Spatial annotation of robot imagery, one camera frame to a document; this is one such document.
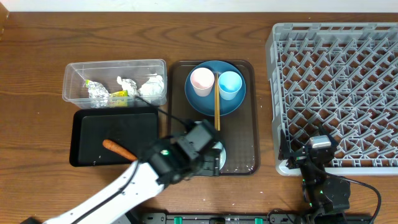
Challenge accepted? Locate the wooden chopstick right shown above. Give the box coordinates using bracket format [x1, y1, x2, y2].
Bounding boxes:
[218, 75, 221, 130]

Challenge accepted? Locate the grey dishwasher rack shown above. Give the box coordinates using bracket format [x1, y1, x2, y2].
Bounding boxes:
[265, 22, 397, 175]

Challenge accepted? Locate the dark blue plate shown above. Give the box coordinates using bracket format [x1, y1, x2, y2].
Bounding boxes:
[184, 60, 247, 117]

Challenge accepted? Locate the orange carrot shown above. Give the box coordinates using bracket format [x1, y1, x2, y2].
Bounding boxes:
[102, 139, 137, 162]

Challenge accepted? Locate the brown plastic tray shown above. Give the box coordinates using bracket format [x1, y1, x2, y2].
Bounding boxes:
[168, 60, 260, 175]

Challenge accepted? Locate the clear plastic bin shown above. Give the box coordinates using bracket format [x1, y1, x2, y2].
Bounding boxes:
[62, 59, 167, 109]

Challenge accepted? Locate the black waste tray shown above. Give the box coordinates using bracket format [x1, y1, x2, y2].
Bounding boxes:
[69, 107, 159, 167]

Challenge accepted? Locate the pink cup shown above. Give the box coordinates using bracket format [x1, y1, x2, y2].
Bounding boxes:
[190, 68, 215, 97]

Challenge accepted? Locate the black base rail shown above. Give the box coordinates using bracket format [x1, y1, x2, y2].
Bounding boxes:
[136, 211, 374, 224]

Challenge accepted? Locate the wooden chopstick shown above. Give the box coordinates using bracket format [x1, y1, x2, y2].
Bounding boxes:
[218, 75, 221, 130]
[214, 72, 219, 131]

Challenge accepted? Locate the white napkin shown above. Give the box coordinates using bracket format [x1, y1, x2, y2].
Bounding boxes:
[138, 75, 165, 103]

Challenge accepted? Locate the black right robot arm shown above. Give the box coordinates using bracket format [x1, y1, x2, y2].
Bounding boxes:
[278, 126, 351, 223]

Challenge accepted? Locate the foil snack wrapper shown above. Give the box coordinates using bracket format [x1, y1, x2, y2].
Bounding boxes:
[85, 80, 128, 108]

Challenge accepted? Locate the wooden chopstick left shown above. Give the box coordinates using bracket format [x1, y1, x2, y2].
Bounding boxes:
[214, 72, 219, 131]

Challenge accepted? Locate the light blue cup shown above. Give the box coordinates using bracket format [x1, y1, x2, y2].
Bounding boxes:
[218, 71, 243, 100]

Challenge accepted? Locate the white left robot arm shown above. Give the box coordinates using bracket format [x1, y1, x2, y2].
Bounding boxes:
[44, 119, 221, 224]

